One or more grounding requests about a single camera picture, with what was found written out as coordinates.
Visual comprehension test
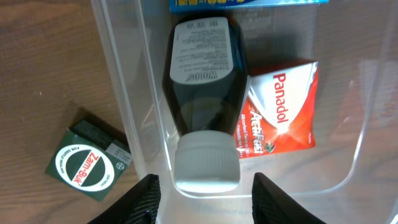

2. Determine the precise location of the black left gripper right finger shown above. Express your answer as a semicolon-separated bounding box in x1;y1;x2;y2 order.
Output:
252;172;325;224

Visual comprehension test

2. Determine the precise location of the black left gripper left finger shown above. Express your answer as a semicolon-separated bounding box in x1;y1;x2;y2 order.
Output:
89;174;161;224

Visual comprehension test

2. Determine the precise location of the red Panadol box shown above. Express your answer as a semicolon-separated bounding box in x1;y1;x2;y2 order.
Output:
234;59;318;159

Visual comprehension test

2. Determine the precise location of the dark cough syrup bottle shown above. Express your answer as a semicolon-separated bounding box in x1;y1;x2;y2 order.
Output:
162;14;249;194

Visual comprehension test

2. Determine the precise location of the blue cooling patch packet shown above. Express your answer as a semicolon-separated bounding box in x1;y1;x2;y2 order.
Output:
169;0;329;13

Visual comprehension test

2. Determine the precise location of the clear plastic container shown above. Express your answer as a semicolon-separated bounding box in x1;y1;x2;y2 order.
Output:
92;1;397;223

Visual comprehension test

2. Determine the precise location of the green Zam-Buk box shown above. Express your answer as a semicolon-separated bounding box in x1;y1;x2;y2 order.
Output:
45;119;132;202

